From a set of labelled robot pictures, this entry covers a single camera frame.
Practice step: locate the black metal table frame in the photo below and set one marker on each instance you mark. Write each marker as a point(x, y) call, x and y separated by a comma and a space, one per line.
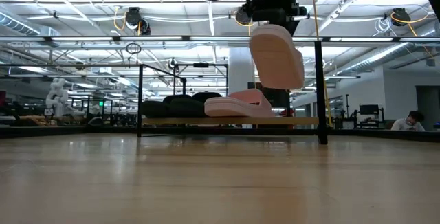
point(68, 132)

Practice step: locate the person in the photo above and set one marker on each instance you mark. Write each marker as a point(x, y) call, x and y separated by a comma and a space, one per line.
point(409, 122)

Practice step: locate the black slide sandal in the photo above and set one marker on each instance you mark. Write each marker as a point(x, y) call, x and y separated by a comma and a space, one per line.
point(154, 110)
point(187, 109)

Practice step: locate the white column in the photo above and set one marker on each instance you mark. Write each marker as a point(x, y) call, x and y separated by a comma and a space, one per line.
point(240, 69)

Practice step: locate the dark cabinet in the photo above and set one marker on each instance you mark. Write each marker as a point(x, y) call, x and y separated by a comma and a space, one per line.
point(280, 97)

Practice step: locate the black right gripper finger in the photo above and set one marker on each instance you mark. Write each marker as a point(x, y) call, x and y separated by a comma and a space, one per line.
point(292, 28)

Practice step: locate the long ceiling light strip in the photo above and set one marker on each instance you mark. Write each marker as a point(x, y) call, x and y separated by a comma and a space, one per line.
point(103, 38)

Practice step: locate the white robot figure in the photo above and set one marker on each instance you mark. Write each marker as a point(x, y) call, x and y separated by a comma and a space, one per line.
point(58, 97)

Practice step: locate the black monitor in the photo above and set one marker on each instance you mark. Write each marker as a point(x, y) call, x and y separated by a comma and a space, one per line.
point(368, 109)

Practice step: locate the black workstation frame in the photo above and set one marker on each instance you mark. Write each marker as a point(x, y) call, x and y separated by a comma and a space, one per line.
point(201, 65)

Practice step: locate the wooden shelf with black frame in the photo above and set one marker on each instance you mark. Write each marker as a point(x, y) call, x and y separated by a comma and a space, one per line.
point(240, 121)

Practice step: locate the pink slide sandal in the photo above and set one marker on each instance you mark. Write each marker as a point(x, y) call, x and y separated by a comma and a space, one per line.
point(275, 59)
point(233, 109)

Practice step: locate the silver ventilation duct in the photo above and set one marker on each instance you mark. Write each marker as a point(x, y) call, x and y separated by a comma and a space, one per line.
point(378, 57)
point(17, 24)

